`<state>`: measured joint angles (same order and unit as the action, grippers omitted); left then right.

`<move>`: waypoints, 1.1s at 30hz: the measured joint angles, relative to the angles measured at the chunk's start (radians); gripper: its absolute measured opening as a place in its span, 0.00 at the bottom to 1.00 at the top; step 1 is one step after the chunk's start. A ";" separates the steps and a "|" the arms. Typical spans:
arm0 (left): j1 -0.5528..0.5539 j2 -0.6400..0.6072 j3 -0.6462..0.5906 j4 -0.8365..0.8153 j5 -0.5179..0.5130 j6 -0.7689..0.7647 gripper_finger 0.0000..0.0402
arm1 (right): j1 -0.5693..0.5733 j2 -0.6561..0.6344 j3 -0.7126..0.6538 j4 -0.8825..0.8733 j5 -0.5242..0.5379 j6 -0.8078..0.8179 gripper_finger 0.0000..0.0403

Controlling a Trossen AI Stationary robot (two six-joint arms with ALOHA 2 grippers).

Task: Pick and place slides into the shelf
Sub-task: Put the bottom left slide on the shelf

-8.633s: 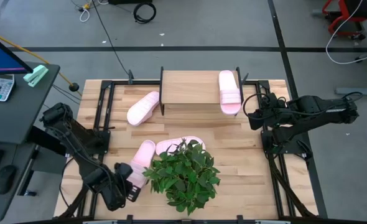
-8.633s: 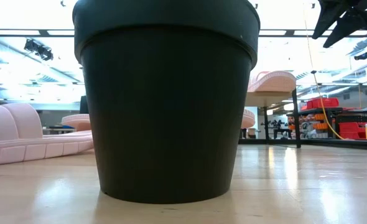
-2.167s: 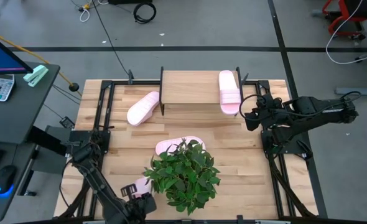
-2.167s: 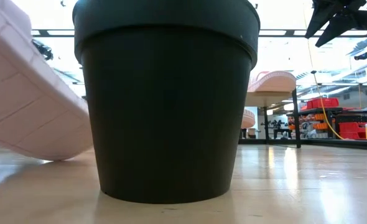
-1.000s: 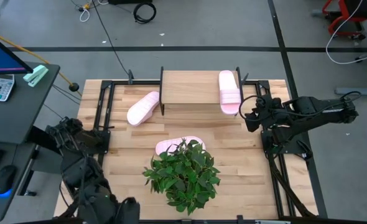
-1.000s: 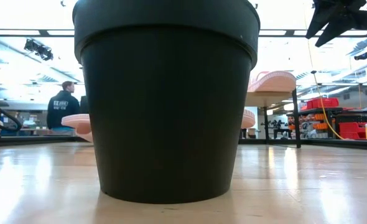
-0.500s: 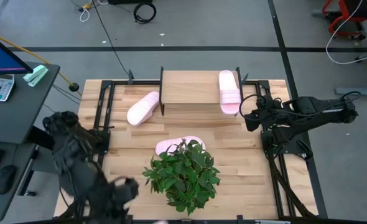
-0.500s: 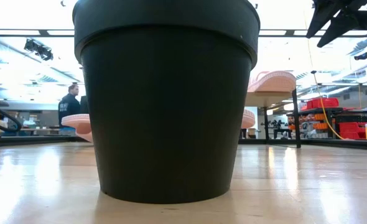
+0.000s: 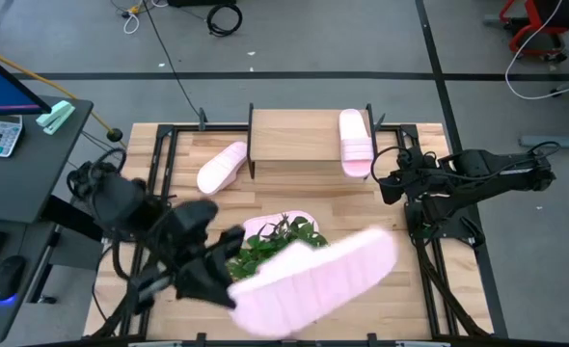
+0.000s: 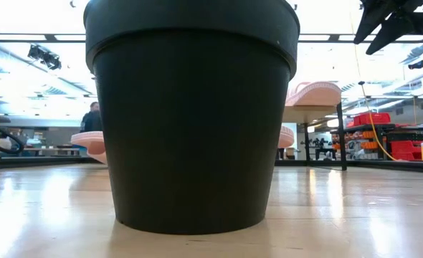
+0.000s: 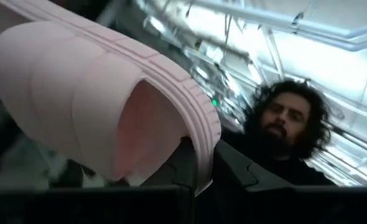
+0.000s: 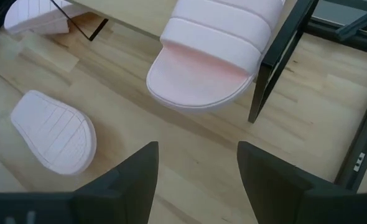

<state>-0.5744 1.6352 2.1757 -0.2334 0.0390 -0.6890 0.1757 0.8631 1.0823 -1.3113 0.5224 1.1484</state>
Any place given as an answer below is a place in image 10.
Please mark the far work table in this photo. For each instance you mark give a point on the far work table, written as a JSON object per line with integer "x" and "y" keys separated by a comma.
{"x": 53, "y": 149}

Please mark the person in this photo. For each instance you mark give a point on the person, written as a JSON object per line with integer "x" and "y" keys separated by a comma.
{"x": 91, "y": 122}

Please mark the black aluminium table frame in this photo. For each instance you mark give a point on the black aluminium table frame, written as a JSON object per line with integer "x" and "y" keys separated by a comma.
{"x": 376, "y": 166}

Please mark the small black ceiling fixture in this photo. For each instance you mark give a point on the small black ceiling fixture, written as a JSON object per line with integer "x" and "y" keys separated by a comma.
{"x": 416, "y": 65}

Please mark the black-framed wooden shoe shelf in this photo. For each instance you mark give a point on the black-framed wooden shoe shelf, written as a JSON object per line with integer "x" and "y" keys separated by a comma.
{"x": 304, "y": 114}

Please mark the red crate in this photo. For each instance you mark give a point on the red crate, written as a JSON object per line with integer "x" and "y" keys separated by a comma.
{"x": 407, "y": 148}

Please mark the large black ceiling fixture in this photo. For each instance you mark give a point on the large black ceiling fixture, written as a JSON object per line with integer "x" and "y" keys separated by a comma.
{"x": 44, "y": 57}

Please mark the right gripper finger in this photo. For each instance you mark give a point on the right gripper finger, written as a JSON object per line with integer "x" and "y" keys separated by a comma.
{"x": 408, "y": 27}
{"x": 373, "y": 19}

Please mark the black storage rack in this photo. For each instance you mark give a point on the black storage rack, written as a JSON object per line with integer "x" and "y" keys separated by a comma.
{"x": 394, "y": 128}

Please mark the red storage bins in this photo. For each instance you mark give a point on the red storage bins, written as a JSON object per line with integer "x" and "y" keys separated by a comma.
{"x": 380, "y": 118}

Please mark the green plant, black pot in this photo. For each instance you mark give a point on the green plant, black pot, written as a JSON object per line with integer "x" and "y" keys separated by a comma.
{"x": 193, "y": 125}

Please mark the pink foam slide sandal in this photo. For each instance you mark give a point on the pink foam slide sandal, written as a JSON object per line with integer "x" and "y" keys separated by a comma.
{"x": 285, "y": 138}
{"x": 91, "y": 139}
{"x": 313, "y": 95}

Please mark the black far table equipment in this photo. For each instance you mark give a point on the black far table equipment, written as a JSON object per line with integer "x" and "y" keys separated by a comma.
{"x": 320, "y": 145}

